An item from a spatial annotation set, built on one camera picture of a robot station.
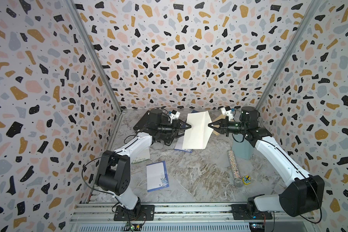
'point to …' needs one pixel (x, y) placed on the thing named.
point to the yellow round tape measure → (246, 180)
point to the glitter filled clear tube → (238, 180)
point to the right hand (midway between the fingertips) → (209, 126)
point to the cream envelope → (196, 137)
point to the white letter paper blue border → (156, 176)
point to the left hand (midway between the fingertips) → (189, 130)
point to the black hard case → (162, 128)
